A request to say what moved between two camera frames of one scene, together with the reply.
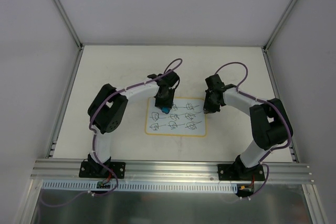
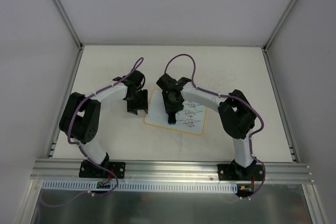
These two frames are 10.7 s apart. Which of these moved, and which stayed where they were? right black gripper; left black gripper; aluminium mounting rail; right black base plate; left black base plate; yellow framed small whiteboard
Moved: right black gripper; yellow framed small whiteboard; left black gripper
Stayed: left black base plate; aluminium mounting rail; right black base plate
